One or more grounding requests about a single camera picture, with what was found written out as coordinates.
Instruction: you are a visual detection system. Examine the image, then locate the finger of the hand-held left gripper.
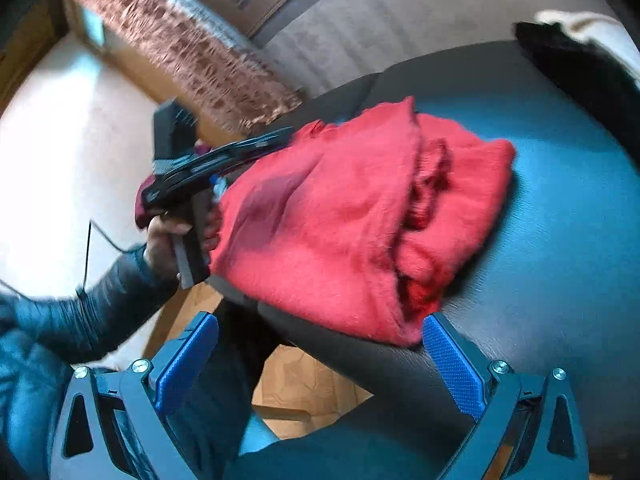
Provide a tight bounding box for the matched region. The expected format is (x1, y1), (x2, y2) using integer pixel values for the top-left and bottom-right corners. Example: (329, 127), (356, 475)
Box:
(150, 141), (288, 202)
(192, 126), (297, 163)

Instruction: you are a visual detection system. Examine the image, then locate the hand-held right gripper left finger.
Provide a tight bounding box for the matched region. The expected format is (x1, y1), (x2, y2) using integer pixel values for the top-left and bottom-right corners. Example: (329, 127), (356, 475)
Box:
(50, 311), (221, 480)

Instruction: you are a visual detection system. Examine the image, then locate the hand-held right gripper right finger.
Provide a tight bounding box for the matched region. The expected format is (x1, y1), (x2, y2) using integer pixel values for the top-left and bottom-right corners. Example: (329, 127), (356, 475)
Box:
(422, 312), (591, 480)

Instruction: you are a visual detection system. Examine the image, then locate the red knitted sweater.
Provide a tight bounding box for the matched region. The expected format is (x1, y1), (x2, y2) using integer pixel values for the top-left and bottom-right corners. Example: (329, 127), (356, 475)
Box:
(207, 96), (517, 348)

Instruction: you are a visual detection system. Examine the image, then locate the person's left forearm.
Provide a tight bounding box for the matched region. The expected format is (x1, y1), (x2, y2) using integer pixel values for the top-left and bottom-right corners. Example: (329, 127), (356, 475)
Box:
(0, 245), (178, 366)

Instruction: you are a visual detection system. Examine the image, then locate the person's left hand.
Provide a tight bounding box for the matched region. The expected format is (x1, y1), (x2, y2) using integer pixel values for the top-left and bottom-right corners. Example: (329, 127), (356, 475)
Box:
(144, 205), (223, 281)

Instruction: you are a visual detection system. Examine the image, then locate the brown patterned curtain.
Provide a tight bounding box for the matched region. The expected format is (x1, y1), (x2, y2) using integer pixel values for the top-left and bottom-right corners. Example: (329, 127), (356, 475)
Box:
(55, 0), (306, 136)

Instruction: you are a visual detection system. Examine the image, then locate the person's dark jacket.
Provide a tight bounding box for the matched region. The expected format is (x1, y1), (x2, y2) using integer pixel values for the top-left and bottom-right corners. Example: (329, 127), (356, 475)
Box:
(0, 295), (81, 480)

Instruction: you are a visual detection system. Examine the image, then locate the wooden furniture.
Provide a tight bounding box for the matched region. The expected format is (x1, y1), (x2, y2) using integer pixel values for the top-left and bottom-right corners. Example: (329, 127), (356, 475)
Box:
(0, 0), (71, 101)

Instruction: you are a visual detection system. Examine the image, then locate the black cloth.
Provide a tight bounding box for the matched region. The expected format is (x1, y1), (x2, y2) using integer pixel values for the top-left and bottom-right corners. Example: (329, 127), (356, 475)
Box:
(515, 20), (640, 156)

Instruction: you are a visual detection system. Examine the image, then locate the white cloth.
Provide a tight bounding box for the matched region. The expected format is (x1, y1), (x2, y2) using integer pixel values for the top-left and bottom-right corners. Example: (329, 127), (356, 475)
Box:
(535, 9), (640, 86)

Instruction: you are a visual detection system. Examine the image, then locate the thin black cable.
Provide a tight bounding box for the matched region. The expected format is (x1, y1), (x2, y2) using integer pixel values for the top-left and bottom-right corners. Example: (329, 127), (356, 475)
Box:
(75, 219), (148, 301)

